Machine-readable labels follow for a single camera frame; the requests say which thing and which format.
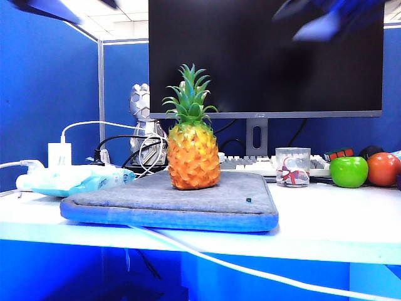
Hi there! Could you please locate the dark round ball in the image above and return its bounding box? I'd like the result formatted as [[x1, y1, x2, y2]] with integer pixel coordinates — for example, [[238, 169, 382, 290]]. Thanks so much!
[[358, 145, 385, 161]]

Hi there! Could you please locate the black computer monitor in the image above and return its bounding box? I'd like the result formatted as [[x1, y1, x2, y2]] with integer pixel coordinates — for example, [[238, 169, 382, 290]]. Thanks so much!
[[148, 0, 385, 120]]

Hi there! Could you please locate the black monitor cable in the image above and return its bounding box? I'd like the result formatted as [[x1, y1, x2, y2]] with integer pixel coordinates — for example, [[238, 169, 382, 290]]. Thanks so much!
[[212, 119, 237, 135], [287, 118, 310, 148]]

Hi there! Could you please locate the white gray mechanical keyboard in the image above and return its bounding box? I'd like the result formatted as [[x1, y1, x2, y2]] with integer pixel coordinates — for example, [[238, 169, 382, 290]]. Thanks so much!
[[217, 152, 333, 177]]

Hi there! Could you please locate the gray monitor stand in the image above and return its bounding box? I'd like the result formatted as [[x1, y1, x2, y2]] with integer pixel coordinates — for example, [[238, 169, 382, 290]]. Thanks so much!
[[246, 118, 269, 157]]

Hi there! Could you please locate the orange plastic pineapple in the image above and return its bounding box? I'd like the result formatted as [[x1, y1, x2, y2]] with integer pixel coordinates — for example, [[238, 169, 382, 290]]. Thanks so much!
[[162, 63, 221, 191]]

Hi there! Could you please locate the white charger block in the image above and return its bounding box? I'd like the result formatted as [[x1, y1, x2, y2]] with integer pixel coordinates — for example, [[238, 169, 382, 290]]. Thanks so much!
[[47, 142, 73, 168]]

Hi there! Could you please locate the gray partition post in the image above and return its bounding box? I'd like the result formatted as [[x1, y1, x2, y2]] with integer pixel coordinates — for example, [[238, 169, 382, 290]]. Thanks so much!
[[97, 39, 105, 145]]

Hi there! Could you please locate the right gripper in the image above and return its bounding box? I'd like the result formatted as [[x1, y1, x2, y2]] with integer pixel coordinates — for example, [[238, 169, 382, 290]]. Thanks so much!
[[271, 0, 388, 43]]

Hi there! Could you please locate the looped thin white cable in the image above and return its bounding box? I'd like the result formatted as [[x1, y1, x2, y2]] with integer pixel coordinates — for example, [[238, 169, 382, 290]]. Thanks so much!
[[138, 134, 170, 179]]

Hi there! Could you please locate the green plastic apple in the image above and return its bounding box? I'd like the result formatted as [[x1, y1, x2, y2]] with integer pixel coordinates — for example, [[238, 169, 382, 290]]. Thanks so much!
[[329, 156, 370, 189]]

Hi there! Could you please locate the clear plastic cup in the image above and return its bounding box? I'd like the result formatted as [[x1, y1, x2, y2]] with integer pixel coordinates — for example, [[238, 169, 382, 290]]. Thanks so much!
[[275, 147, 311, 188]]

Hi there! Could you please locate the red plastic apple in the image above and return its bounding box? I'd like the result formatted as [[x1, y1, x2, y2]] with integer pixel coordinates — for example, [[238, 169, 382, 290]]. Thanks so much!
[[367, 152, 401, 187]]

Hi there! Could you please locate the white charger cable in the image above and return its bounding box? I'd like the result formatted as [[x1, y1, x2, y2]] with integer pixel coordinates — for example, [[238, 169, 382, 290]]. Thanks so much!
[[60, 120, 147, 144]]

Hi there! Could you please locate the black plug with cable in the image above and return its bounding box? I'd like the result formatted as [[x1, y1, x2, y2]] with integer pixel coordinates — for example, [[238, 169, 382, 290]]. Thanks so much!
[[93, 134, 169, 166]]

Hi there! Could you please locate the white plug with cable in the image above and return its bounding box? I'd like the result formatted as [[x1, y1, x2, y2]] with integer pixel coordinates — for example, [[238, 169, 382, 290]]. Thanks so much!
[[0, 159, 45, 172]]

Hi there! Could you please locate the white power strip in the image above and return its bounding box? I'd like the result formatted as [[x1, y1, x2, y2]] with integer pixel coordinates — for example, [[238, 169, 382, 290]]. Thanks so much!
[[15, 164, 126, 192]]

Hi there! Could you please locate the long thick white cable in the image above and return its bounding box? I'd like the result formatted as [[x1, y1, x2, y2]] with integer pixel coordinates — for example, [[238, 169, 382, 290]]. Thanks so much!
[[127, 224, 401, 301]]

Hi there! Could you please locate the rubik's cube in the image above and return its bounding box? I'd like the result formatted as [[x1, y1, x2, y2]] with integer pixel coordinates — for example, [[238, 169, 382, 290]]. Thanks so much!
[[323, 147, 355, 162]]

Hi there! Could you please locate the silver robot figurine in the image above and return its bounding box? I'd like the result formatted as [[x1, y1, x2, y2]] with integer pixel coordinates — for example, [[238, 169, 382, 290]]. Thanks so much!
[[128, 83, 169, 167]]

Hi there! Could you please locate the gray laptop sleeve bag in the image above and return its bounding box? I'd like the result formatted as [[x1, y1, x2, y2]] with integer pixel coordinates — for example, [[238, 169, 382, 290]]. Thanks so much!
[[60, 170, 279, 233]]

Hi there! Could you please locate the light blue tissue pack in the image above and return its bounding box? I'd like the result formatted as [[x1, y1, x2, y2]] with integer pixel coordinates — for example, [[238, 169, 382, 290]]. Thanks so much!
[[31, 167, 137, 198]]

